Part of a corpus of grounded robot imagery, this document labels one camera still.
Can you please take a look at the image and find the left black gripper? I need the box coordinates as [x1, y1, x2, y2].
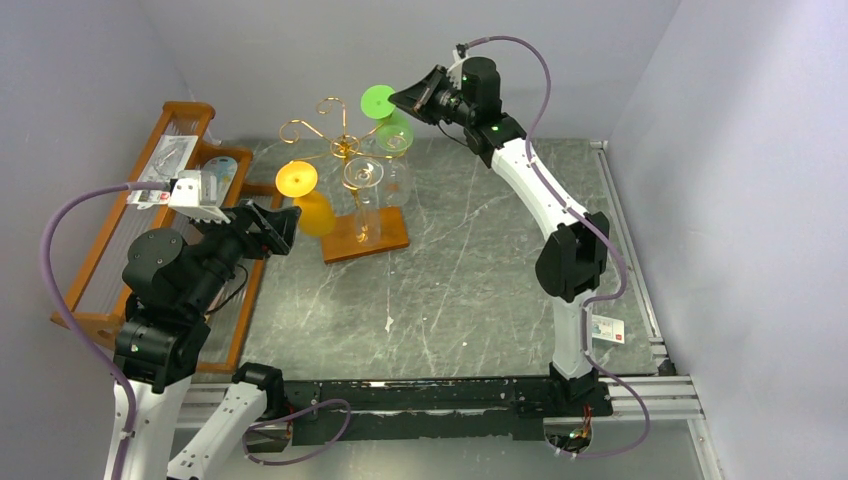
[188, 196, 303, 312]

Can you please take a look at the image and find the green plastic wine glass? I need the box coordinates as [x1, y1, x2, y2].
[360, 84, 414, 154]

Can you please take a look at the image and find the orange plastic wine glass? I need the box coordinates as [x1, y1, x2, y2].
[275, 160, 336, 238]

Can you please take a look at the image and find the clear champagne flute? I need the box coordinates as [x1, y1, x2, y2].
[343, 156, 384, 246]

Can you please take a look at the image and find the clear wine glass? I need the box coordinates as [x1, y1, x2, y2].
[377, 131, 412, 207]

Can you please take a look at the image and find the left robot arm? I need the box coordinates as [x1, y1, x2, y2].
[107, 200, 302, 479]

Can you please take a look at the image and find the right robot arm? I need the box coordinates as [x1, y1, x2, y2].
[388, 57, 610, 415]

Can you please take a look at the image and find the wooden dish drying rack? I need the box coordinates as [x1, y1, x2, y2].
[63, 101, 299, 387]

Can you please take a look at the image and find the blue packaged tool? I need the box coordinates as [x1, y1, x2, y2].
[201, 156, 238, 205]

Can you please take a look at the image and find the white packaged item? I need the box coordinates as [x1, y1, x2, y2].
[126, 134, 199, 210]

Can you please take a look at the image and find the small white card box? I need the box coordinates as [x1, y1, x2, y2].
[591, 315, 626, 344]

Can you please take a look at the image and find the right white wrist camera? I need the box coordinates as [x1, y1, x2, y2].
[446, 42, 471, 89]

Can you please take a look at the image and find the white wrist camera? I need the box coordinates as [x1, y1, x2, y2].
[446, 42, 471, 89]
[167, 170, 231, 224]

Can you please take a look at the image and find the gold wire wine glass rack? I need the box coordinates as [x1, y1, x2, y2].
[278, 97, 410, 265]

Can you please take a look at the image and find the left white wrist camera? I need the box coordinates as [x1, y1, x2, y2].
[167, 170, 231, 224]

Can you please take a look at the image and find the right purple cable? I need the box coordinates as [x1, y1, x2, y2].
[463, 34, 653, 461]

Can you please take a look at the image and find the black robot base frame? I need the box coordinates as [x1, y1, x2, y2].
[178, 374, 704, 465]

